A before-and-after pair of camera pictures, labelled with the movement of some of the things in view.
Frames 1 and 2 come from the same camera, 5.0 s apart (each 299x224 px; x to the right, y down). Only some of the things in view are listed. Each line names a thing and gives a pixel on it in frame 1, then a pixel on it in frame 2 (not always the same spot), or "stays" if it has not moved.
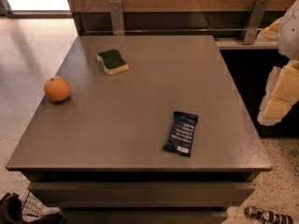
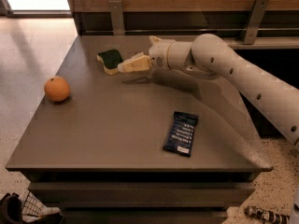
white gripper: (290, 33) -> (158, 56)
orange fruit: (56, 88) stays
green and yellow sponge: (112, 62) stays
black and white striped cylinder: (267, 216) stays
